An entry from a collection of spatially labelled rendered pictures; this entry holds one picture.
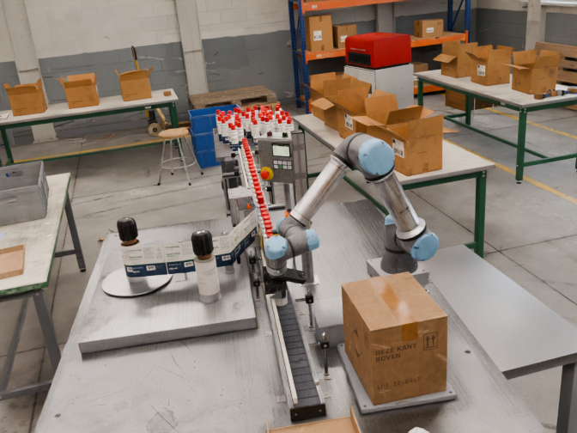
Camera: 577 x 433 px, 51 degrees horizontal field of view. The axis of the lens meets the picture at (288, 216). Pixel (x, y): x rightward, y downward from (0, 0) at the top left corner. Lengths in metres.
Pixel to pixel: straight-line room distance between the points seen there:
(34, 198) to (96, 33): 6.01
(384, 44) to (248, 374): 6.10
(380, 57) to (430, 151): 3.81
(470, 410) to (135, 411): 1.05
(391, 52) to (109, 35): 4.27
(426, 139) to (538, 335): 2.00
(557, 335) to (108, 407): 1.55
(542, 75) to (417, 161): 2.62
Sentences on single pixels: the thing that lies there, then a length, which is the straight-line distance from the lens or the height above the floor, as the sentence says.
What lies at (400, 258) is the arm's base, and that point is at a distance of 2.46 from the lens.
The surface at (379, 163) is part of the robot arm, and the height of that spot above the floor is 1.46.
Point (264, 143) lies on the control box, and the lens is 2.49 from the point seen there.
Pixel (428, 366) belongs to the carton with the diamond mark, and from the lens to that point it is 1.94.
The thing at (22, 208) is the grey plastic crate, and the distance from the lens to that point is 4.04.
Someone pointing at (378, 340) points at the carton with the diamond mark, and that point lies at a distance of 1.82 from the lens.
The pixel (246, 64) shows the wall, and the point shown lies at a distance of 10.03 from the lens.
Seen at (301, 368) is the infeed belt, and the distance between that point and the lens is 2.07.
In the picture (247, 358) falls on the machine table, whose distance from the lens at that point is 2.23.
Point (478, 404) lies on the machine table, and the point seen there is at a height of 0.83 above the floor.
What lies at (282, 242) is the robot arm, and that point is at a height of 1.24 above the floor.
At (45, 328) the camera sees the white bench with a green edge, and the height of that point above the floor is 0.53.
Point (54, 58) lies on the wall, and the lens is 9.86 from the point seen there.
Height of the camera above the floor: 2.10
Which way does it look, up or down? 22 degrees down
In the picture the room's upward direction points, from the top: 5 degrees counter-clockwise
